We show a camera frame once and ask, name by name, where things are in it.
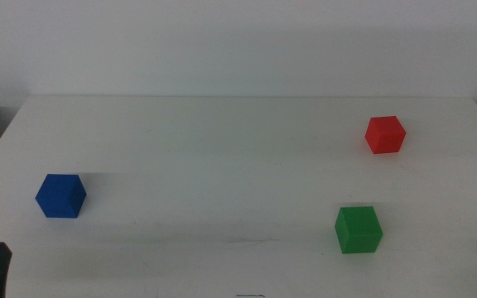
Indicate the red cube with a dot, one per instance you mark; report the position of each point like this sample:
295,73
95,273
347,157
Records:
384,136

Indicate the green cube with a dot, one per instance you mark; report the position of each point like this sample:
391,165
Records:
358,232

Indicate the blue cube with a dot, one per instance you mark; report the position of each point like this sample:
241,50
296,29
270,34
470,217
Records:
58,198

